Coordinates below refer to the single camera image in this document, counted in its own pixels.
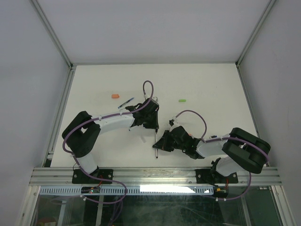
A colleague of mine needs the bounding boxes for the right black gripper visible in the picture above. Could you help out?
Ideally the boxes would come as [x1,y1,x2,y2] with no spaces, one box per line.
[153,130,186,152]

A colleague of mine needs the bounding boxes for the white black end pen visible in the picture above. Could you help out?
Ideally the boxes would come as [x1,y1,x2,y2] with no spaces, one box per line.
[154,133,158,159]

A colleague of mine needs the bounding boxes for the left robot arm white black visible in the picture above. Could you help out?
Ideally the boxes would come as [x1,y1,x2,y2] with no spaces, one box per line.
[62,98,159,183]

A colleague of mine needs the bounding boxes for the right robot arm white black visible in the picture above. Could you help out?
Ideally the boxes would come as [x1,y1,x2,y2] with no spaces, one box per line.
[152,126,271,182]

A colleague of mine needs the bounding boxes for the dark blue barrel pen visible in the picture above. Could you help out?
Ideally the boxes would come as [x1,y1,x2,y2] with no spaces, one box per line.
[118,97,134,109]

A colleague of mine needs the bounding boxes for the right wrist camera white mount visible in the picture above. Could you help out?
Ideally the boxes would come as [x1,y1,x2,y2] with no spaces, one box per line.
[169,116,179,128]

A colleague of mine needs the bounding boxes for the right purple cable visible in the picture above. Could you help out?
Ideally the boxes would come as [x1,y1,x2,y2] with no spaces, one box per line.
[175,110,270,165]

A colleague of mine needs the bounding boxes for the purple cable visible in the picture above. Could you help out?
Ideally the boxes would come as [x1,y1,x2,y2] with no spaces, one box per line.
[175,110,270,165]
[62,81,156,165]

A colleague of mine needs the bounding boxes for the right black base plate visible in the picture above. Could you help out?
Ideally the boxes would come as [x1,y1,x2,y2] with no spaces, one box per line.
[195,169,215,185]

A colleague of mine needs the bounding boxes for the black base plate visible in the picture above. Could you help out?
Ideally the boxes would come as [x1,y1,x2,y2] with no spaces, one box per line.
[72,169,113,184]
[195,169,215,185]

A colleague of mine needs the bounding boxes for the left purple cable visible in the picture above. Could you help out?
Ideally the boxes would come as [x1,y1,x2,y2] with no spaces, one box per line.
[62,81,156,165]

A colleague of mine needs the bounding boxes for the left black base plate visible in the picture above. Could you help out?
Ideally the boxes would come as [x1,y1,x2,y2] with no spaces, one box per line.
[72,169,113,184]

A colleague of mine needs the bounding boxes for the aluminium mounting rail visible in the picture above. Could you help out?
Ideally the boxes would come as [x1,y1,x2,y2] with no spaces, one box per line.
[29,167,282,186]

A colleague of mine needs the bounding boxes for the white slotted cable duct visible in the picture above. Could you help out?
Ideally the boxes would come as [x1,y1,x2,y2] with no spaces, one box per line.
[40,185,214,196]

